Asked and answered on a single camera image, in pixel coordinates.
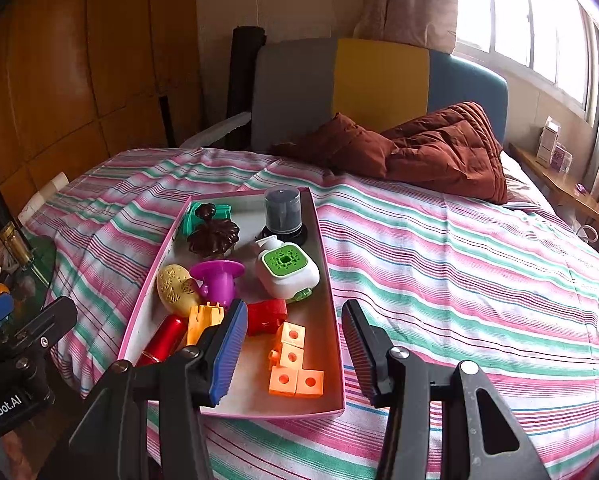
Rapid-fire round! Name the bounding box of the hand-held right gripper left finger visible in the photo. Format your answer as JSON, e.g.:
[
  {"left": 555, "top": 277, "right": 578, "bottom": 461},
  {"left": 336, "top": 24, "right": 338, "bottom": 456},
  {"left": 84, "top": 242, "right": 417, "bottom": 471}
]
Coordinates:
[{"left": 40, "top": 299, "right": 249, "bottom": 480}]

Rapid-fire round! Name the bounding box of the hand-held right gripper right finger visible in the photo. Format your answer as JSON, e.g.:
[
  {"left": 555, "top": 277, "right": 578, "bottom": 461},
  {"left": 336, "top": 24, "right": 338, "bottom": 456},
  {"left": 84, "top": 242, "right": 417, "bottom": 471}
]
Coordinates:
[{"left": 341, "top": 300, "right": 553, "bottom": 480}]

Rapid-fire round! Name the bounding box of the pink cardboard box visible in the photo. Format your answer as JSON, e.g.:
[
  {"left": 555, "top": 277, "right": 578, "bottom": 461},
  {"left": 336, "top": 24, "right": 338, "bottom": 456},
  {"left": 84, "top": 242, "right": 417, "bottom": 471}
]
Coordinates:
[{"left": 117, "top": 186, "right": 346, "bottom": 420}]

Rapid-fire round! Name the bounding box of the yellow castle block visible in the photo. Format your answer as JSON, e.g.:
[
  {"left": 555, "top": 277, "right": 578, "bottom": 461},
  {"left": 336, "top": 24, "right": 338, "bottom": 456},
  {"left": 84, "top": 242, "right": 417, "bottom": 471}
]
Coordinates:
[{"left": 186, "top": 301, "right": 226, "bottom": 347}]

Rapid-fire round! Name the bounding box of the red plastic toy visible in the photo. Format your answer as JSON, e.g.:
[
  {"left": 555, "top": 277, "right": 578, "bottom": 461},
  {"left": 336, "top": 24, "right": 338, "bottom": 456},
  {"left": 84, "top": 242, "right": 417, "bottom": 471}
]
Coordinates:
[{"left": 247, "top": 298, "right": 288, "bottom": 337}]

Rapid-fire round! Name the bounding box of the orange block toy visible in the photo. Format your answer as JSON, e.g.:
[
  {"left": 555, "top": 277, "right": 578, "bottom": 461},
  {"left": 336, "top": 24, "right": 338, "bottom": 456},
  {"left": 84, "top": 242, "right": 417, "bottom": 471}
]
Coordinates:
[{"left": 267, "top": 322, "right": 325, "bottom": 400}]

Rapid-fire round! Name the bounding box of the red cylinder toy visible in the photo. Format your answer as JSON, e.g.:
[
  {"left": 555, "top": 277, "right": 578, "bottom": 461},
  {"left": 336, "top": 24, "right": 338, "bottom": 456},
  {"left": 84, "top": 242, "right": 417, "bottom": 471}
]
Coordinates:
[{"left": 137, "top": 314, "right": 188, "bottom": 367}]

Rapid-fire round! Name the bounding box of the purple funnel toy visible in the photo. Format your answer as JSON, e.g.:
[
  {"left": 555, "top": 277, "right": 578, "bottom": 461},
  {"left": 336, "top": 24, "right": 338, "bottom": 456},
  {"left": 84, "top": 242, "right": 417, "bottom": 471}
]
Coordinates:
[{"left": 190, "top": 259, "right": 246, "bottom": 308}]

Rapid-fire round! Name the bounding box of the yellow oval toy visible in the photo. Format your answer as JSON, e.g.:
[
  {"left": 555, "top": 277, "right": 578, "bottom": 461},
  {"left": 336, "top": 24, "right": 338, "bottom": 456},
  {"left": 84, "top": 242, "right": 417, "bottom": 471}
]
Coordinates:
[{"left": 157, "top": 263, "right": 203, "bottom": 318}]

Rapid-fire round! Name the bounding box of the white green plug-in device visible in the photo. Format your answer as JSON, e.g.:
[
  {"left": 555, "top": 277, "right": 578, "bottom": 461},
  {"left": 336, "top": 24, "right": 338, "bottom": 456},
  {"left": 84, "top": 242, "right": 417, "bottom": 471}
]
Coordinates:
[{"left": 254, "top": 235, "right": 321, "bottom": 305}]

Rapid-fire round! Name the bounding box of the brown pumpkin toy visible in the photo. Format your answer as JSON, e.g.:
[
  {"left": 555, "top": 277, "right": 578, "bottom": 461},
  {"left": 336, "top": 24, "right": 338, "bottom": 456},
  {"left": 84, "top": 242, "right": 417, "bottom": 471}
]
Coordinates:
[{"left": 187, "top": 202, "right": 241, "bottom": 256}]

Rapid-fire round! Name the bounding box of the green spool toy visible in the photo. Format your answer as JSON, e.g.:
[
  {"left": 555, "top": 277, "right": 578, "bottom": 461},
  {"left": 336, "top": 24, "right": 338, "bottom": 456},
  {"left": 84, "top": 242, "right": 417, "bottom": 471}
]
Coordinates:
[{"left": 180, "top": 201, "right": 233, "bottom": 238}]

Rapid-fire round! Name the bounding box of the grey cylinder with black base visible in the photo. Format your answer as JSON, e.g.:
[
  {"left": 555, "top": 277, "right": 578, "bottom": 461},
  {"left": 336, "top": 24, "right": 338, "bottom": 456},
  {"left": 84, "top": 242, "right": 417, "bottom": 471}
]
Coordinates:
[{"left": 260, "top": 187, "right": 309, "bottom": 247}]

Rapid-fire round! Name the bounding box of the green glass table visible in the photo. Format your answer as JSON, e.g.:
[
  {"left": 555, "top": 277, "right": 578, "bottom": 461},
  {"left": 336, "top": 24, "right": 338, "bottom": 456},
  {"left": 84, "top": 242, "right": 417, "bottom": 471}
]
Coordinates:
[{"left": 0, "top": 237, "right": 58, "bottom": 306}]

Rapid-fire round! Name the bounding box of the black gold tube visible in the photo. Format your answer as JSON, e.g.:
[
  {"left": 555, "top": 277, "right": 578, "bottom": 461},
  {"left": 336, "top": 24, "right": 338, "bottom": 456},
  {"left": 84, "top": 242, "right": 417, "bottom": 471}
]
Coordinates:
[{"left": 0, "top": 177, "right": 35, "bottom": 268}]

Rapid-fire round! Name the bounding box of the striped bed sheet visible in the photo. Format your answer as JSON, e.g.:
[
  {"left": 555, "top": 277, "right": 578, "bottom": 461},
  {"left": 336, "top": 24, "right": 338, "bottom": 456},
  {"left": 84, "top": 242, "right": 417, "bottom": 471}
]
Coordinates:
[{"left": 17, "top": 147, "right": 599, "bottom": 480}]

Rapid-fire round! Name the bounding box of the brown quilted duvet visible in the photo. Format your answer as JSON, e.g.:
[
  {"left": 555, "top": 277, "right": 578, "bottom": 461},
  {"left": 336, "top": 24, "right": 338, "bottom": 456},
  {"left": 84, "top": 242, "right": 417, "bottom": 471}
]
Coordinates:
[{"left": 270, "top": 101, "right": 509, "bottom": 205}]

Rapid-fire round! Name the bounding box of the white curved object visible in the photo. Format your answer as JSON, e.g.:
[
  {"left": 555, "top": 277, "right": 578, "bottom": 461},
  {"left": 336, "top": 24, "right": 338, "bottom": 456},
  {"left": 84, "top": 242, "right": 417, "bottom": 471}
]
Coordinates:
[{"left": 180, "top": 111, "right": 253, "bottom": 150}]

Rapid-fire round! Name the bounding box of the pale pink pillow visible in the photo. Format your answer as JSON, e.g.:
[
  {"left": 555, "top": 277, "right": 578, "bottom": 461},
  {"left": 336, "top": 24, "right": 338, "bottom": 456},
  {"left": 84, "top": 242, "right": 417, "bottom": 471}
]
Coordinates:
[{"left": 499, "top": 152, "right": 550, "bottom": 211}]

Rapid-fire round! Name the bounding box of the wooden bedside shelf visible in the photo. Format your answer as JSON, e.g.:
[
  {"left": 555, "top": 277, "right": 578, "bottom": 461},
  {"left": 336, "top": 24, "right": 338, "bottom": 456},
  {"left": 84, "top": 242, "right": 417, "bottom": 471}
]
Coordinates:
[{"left": 509, "top": 142, "right": 599, "bottom": 226}]

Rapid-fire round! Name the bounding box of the wooden wardrobe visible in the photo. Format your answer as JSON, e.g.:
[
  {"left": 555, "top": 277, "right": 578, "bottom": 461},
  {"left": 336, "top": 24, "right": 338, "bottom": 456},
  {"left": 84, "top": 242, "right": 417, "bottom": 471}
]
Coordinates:
[{"left": 0, "top": 0, "right": 203, "bottom": 221}]

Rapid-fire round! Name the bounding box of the grey yellow blue headboard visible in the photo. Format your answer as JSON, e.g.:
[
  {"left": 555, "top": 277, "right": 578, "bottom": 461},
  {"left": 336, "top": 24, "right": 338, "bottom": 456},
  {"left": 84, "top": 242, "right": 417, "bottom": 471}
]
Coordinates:
[{"left": 250, "top": 37, "right": 509, "bottom": 153}]

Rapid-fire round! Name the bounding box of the purple patterned carton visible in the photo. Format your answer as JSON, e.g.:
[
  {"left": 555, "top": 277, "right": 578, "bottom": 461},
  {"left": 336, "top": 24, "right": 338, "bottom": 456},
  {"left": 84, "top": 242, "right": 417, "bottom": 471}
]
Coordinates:
[{"left": 549, "top": 144, "right": 573, "bottom": 171}]

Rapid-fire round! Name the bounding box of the white carton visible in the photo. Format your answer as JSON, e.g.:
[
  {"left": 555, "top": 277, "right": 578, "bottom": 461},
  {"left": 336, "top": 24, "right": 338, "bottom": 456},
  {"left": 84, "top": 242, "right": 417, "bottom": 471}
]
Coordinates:
[{"left": 537, "top": 116, "right": 563, "bottom": 165}]

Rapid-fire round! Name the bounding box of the beige curtain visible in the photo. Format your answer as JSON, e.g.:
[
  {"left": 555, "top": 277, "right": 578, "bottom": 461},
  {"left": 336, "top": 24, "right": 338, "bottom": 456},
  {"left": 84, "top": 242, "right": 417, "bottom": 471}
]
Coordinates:
[{"left": 354, "top": 0, "right": 460, "bottom": 53}]

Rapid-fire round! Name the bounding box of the barred window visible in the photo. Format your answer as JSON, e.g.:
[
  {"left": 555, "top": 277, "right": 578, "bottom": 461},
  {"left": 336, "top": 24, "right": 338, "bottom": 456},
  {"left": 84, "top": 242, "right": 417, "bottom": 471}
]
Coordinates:
[{"left": 454, "top": 0, "right": 599, "bottom": 121}]

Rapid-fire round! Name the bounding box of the cream bed frame corner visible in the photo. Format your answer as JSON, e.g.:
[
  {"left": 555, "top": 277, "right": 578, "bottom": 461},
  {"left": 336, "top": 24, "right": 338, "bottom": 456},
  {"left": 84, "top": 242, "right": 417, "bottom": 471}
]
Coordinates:
[{"left": 18, "top": 171, "right": 70, "bottom": 221}]

